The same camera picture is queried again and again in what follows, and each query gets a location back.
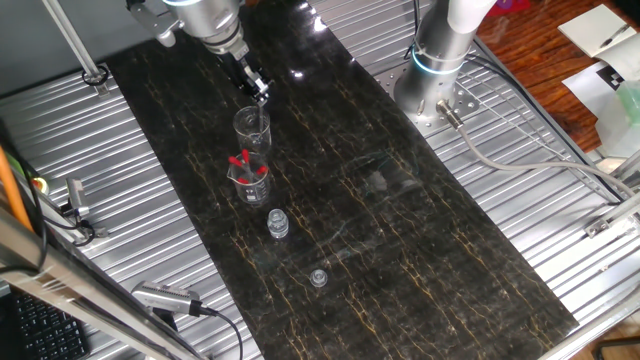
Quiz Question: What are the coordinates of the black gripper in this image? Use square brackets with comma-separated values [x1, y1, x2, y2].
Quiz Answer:
[218, 46, 275, 108]

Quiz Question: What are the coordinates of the clear glass beaker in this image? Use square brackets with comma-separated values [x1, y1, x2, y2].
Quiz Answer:
[232, 104, 273, 157]

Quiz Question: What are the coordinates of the glass beaker white print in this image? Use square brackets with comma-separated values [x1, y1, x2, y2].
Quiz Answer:
[225, 148, 274, 208]

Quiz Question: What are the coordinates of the small clear glass bottle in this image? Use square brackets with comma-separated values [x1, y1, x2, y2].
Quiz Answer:
[266, 208, 291, 241]

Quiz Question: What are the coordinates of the clear glass bottle stopper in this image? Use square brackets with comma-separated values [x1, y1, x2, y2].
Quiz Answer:
[308, 268, 330, 289]

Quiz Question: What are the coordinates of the aluminium pole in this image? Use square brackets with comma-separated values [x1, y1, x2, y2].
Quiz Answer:
[42, 0, 111, 97]

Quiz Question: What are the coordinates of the black gold veined marble mat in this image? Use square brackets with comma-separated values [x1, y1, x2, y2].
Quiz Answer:
[104, 0, 581, 360]

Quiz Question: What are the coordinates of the red purple object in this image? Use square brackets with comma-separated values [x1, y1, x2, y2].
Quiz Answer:
[487, 0, 532, 19]

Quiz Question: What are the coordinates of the orange tube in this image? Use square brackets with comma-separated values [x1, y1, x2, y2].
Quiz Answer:
[0, 147, 35, 234]

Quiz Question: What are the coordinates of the black keyboard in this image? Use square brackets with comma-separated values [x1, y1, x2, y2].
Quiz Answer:
[0, 292, 92, 360]

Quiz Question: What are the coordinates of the paper with printed marker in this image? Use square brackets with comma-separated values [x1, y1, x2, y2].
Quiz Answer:
[560, 32, 640, 121]

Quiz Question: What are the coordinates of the white notebook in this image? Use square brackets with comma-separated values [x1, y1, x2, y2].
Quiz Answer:
[557, 3, 639, 59]

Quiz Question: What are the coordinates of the black pen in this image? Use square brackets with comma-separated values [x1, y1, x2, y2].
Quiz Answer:
[598, 23, 631, 50]

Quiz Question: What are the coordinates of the green translucent container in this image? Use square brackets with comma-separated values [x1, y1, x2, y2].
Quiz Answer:
[593, 79, 640, 160]

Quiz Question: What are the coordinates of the aluminium profile bar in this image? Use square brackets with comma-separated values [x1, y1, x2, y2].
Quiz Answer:
[607, 148, 640, 187]

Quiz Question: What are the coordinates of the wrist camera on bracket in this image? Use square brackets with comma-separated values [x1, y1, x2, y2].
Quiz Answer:
[124, 0, 182, 50]

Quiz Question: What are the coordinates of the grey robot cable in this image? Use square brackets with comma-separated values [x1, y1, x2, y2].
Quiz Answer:
[435, 98, 640, 199]

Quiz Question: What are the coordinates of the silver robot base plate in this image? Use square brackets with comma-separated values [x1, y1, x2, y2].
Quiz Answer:
[372, 64, 481, 139]

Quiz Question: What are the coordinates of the black camera cable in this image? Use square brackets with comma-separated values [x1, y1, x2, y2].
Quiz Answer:
[192, 299, 245, 360]

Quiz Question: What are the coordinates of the silver ribbed camera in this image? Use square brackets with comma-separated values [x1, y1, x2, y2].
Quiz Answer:
[130, 280, 204, 317]

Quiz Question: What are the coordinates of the aluminium frame beam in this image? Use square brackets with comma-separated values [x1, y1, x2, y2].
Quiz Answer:
[0, 207, 206, 360]

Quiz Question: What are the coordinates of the aluminium profile with bracket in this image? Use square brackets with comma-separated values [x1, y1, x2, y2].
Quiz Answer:
[583, 192, 640, 240]

